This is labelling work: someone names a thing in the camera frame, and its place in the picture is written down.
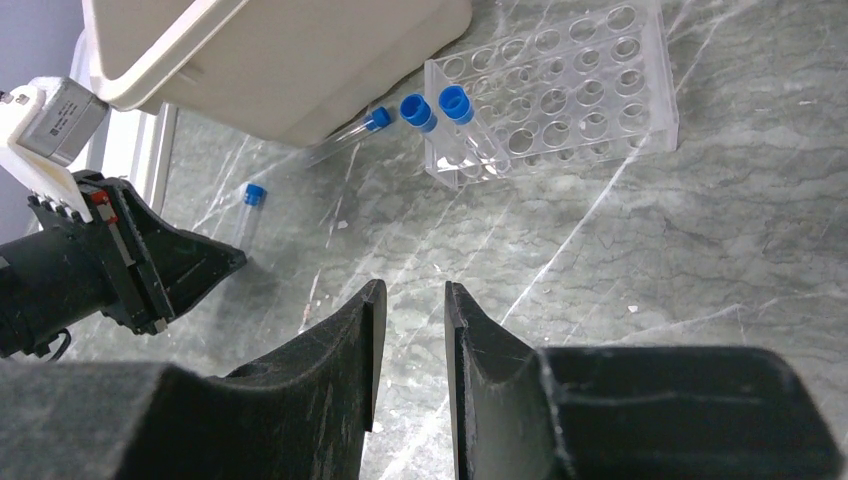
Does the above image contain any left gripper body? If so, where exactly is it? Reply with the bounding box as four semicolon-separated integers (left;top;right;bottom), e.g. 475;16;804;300
1;170;176;360

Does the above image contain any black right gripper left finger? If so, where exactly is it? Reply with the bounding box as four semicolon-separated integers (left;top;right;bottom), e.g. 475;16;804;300
1;279;387;479

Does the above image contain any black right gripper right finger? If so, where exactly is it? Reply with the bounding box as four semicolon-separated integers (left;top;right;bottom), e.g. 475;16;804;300
444;282;845;479

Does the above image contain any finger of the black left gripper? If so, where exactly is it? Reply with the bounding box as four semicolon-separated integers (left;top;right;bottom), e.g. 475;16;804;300
142;251;247;318
115;179;242;258

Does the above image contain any blue capped test tube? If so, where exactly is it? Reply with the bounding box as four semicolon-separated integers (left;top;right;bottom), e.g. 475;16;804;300
302;106;394;168
438;85;511;175
399;93;466;167
232;183;267;252

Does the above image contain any white bin lid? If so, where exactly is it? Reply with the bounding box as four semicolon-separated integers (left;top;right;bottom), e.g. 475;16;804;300
69;33;180;217

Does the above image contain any beige plastic bin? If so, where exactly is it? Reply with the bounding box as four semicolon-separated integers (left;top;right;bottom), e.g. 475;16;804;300
82;0;472;147

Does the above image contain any clear acrylic tube rack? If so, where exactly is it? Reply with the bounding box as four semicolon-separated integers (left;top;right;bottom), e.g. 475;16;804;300
424;1;679;189

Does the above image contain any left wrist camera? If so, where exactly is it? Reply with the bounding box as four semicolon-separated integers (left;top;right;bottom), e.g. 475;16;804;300
0;76;111;223

